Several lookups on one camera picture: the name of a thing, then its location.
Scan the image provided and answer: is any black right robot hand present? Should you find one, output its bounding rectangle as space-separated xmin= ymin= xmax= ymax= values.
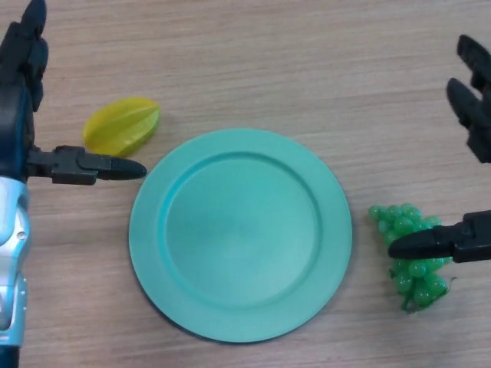
xmin=387 ymin=34 xmax=491 ymax=264

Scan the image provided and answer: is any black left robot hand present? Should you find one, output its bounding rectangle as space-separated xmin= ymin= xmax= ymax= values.
xmin=0 ymin=0 xmax=148 ymax=187

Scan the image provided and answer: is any yellow starfruit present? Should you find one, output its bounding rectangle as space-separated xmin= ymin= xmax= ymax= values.
xmin=82 ymin=97 xmax=162 ymax=159

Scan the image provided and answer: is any green round plate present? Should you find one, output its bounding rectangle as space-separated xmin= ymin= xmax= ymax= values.
xmin=128 ymin=128 xmax=353 ymax=344

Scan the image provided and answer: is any green grape bunch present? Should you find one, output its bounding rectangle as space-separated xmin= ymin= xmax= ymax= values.
xmin=367 ymin=203 xmax=457 ymax=314

